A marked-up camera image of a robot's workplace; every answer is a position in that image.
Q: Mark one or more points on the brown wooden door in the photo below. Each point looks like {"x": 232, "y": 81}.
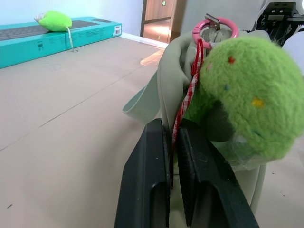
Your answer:
{"x": 156, "y": 14}

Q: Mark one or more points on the teal keyboard box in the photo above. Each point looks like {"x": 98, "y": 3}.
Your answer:
{"x": 78, "y": 35}

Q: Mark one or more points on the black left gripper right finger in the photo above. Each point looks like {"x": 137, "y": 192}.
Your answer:
{"x": 209, "y": 180}

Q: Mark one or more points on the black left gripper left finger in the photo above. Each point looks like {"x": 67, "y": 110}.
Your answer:
{"x": 142, "y": 180}

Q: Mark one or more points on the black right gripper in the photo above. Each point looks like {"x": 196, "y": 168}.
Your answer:
{"x": 281, "y": 12}

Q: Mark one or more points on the pale green zip pouch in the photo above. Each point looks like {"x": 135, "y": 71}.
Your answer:
{"x": 171, "y": 71}

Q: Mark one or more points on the small green plush toy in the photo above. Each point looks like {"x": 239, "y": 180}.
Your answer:
{"x": 57, "y": 21}

